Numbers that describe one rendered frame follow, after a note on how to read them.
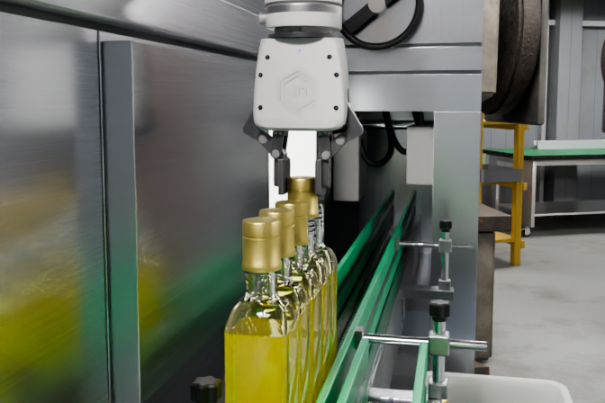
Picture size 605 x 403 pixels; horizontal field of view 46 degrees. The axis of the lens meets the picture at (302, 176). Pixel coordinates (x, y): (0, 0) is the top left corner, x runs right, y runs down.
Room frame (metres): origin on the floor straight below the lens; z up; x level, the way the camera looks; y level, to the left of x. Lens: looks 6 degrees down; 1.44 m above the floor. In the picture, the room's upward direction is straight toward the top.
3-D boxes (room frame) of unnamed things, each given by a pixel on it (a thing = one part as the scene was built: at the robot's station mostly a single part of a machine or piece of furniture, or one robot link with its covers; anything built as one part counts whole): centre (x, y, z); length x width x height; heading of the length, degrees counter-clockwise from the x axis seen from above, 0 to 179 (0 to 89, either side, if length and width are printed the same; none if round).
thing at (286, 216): (0.68, 0.02, 1.31); 0.04 x 0.04 x 0.04
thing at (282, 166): (0.80, 0.03, 1.37); 0.03 x 0.03 x 0.07; 78
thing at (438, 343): (0.90, -0.15, 1.12); 0.17 x 0.03 x 0.12; 78
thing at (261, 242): (0.63, 0.04, 1.31); 0.04 x 0.04 x 0.04
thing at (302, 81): (0.79, 0.00, 1.46); 0.10 x 0.07 x 0.11; 78
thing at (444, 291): (1.53, -0.28, 1.07); 0.17 x 0.05 x 0.23; 78
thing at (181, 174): (1.09, 0.07, 1.32); 0.90 x 0.03 x 0.34; 168
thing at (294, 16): (0.79, 0.00, 1.52); 0.09 x 0.08 x 0.03; 78
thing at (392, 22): (1.73, -0.18, 1.66); 0.21 x 0.05 x 0.21; 78
